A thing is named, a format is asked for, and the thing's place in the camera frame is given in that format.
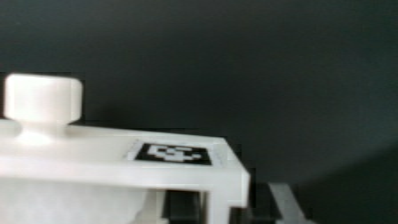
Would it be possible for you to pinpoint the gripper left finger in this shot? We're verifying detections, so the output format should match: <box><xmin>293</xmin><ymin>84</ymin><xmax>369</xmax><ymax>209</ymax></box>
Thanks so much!
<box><xmin>162</xmin><ymin>190</ymin><xmax>204</xmax><ymax>224</ymax></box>

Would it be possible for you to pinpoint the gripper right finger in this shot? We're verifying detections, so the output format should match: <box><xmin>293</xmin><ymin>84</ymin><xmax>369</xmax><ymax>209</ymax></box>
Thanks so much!
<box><xmin>242</xmin><ymin>183</ymin><xmax>318</xmax><ymax>224</ymax></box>

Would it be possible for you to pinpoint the white drawer with knob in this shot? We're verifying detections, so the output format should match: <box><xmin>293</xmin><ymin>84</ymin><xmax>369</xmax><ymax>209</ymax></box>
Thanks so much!
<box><xmin>0</xmin><ymin>73</ymin><xmax>249</xmax><ymax>224</ymax></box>

